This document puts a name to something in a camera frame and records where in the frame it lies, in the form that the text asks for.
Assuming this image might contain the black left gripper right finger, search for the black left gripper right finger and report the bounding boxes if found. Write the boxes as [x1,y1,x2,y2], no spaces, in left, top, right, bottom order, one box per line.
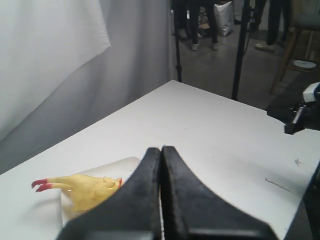
[160,146,277,240]

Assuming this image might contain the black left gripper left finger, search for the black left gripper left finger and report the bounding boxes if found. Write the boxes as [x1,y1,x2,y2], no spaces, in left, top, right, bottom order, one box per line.
[57,147,162,240]

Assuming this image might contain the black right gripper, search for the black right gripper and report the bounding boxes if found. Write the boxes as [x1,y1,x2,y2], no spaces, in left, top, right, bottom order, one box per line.
[284,101,320,135]

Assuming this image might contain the yellow rubber chicken toy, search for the yellow rubber chicken toy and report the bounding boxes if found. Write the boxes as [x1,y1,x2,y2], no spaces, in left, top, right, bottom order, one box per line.
[31,174,124,219]

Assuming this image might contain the white round disc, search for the white round disc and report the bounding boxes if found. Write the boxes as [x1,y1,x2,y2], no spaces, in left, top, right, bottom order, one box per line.
[293,59,317,71]

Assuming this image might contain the wooden chair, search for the wooden chair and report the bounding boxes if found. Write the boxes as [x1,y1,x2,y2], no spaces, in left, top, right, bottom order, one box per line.
[269,1,320,95]

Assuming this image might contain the person leg beige shoe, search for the person leg beige shoe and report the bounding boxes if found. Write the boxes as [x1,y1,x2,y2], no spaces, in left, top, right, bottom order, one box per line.
[255,0,291,52]

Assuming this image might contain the black tripod pole right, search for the black tripod pole right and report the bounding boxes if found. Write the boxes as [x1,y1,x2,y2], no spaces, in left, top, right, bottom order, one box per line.
[231,0,251,101]

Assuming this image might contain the black tripod pole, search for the black tripod pole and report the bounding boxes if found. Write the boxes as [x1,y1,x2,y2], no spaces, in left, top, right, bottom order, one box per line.
[231,0,251,101]
[172,0,182,83]

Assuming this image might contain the silver foil bag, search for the silver foil bag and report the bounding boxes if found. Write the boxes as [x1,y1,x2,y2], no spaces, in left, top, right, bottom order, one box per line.
[214,1,235,37]

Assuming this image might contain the black tripod pole left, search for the black tripod pole left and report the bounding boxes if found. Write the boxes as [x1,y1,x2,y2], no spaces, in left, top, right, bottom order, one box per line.
[172,0,182,83]

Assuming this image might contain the person legs dark trousers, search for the person legs dark trousers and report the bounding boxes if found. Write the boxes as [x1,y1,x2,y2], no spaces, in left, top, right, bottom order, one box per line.
[172,0,220,51]

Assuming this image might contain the grey backdrop cloth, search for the grey backdrop cloth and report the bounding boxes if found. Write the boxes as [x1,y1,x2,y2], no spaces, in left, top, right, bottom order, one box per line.
[0,0,174,173]

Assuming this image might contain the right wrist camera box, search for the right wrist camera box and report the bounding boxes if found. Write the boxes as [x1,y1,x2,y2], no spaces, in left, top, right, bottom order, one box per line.
[302,82,320,103]

